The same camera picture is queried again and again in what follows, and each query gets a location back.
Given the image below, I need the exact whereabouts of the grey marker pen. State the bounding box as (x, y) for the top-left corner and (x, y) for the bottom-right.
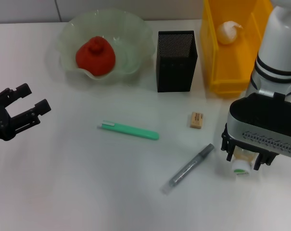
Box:
(161, 143), (215, 195)

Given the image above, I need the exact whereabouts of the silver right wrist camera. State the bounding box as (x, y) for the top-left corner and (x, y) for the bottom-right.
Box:
(226, 92), (291, 159)

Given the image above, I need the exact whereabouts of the tan eraser block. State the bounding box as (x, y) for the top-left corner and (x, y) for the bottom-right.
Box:
(190, 111), (204, 129)

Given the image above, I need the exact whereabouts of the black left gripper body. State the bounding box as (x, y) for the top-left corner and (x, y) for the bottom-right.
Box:
(0, 95), (16, 142)

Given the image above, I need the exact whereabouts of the white paper ball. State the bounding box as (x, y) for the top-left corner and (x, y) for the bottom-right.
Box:
(216, 21), (245, 46)

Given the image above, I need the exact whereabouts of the clear green-label plastic bottle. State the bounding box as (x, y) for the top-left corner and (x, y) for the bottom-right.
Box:
(231, 148), (258, 179)

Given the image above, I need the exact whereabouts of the pale green glass fruit bowl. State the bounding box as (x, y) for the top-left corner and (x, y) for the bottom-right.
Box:
(55, 9), (153, 85)

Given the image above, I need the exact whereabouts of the red-orange orange fruit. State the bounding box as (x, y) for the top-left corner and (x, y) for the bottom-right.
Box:
(75, 36), (116, 77)

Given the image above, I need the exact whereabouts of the yellow plastic storage bin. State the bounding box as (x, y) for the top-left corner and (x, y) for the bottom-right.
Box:
(199, 0), (275, 98)

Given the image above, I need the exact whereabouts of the black mesh pen holder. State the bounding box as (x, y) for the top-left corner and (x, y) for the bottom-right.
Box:
(156, 30), (198, 93)

